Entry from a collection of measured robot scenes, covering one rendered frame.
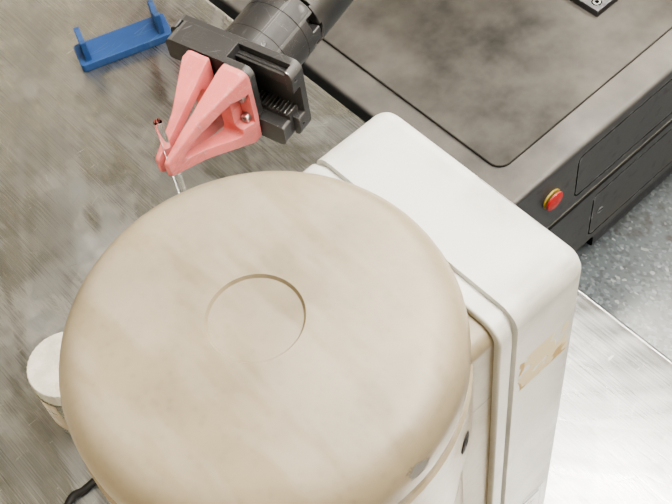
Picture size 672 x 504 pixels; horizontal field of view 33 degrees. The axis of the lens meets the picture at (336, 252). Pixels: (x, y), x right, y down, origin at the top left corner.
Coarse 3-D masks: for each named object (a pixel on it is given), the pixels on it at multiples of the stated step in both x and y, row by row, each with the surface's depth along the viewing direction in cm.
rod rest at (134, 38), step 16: (160, 16) 119; (80, 32) 116; (112, 32) 119; (128, 32) 118; (144, 32) 118; (160, 32) 118; (80, 48) 118; (96, 48) 117; (112, 48) 117; (128, 48) 117; (144, 48) 118; (80, 64) 117; (96, 64) 117
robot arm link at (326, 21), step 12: (300, 0) 80; (312, 0) 80; (324, 0) 81; (336, 0) 82; (348, 0) 83; (312, 12) 80; (324, 12) 81; (336, 12) 82; (324, 24) 82; (324, 36) 83
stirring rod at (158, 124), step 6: (156, 120) 73; (156, 126) 73; (162, 126) 73; (156, 132) 74; (162, 132) 74; (162, 138) 74; (162, 144) 75; (168, 144) 75; (168, 150) 75; (180, 174) 78; (174, 180) 78; (180, 180) 78; (180, 186) 79; (180, 192) 79
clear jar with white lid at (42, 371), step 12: (60, 336) 90; (36, 348) 90; (48, 348) 90; (36, 360) 89; (48, 360) 89; (36, 372) 89; (48, 372) 89; (36, 384) 88; (48, 384) 88; (48, 396) 88; (48, 408) 90; (60, 408) 89; (60, 420) 91
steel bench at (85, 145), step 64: (0, 0) 124; (64, 0) 123; (128, 0) 122; (192, 0) 121; (0, 64) 119; (64, 64) 118; (128, 64) 117; (0, 128) 114; (64, 128) 113; (128, 128) 112; (320, 128) 110; (0, 192) 109; (64, 192) 109; (128, 192) 108; (0, 256) 105; (64, 256) 105; (0, 320) 101; (64, 320) 101; (576, 320) 96; (0, 384) 98; (576, 384) 93; (640, 384) 92; (0, 448) 94; (64, 448) 94; (576, 448) 90; (640, 448) 89
